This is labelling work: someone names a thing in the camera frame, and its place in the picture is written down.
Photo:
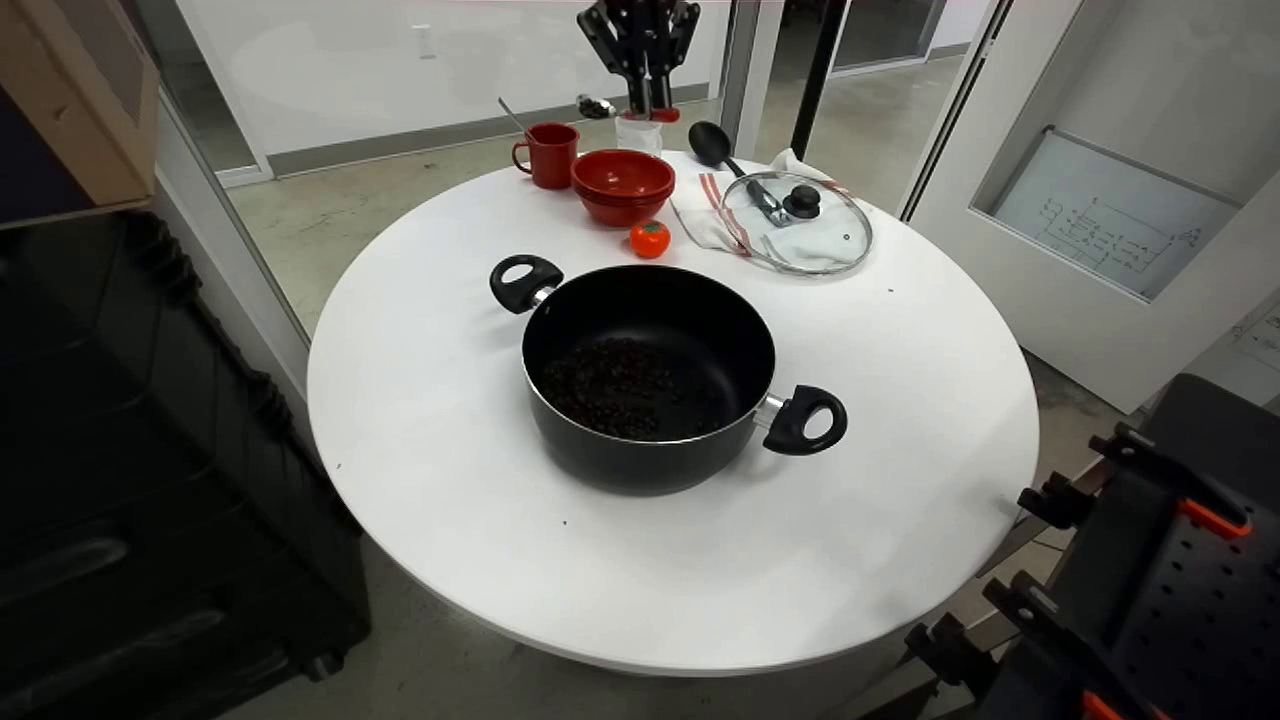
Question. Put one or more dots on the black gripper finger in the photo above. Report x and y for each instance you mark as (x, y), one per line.
(637, 87)
(657, 89)

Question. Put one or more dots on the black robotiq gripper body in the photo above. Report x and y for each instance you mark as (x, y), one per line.
(641, 35)

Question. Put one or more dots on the glass pot lid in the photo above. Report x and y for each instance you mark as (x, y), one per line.
(815, 230)

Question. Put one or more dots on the black cooking pot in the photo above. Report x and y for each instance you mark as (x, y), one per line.
(654, 379)

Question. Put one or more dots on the red handled metal spoon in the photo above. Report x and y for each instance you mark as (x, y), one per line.
(608, 109)

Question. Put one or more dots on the red bowl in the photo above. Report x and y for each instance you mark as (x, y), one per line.
(622, 187)

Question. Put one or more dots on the red mug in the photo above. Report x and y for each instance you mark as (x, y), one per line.
(547, 153)

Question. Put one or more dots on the small orange tomato toy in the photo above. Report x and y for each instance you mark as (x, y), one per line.
(648, 237)

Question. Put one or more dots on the white red striped cloth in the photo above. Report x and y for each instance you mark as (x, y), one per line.
(701, 213)

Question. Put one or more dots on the black clamp orange tip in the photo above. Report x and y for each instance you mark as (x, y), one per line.
(1198, 499)

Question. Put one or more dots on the black perforated mounting board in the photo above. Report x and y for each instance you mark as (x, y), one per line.
(1185, 617)

